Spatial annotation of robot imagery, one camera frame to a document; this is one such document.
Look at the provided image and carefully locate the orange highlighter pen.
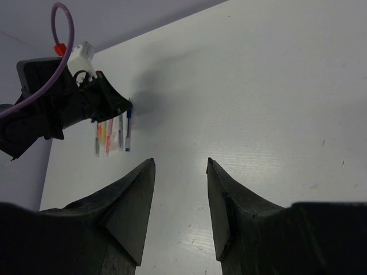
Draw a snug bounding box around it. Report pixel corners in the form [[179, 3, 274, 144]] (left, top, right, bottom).
[[97, 122, 105, 146]]

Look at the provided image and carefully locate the blue pen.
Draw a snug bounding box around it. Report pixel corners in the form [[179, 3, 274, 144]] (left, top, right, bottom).
[[125, 108, 132, 152]]

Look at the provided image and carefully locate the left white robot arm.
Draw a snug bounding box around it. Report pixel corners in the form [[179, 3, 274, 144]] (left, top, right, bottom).
[[1, 57, 132, 159]]

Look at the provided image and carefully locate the green highlighter pen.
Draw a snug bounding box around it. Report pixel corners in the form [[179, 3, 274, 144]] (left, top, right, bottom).
[[94, 137, 100, 157]]

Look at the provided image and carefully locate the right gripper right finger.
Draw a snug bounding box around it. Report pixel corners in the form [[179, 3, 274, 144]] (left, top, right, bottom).
[[206, 159, 366, 274]]

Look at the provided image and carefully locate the red highlighter pen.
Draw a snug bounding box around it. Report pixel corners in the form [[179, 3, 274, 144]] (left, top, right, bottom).
[[104, 119, 114, 156]]

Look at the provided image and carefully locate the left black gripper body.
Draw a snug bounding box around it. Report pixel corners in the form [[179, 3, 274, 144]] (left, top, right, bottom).
[[57, 71, 132, 129]]

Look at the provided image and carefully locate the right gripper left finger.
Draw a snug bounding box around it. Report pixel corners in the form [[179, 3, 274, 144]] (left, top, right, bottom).
[[1, 158, 155, 274]]

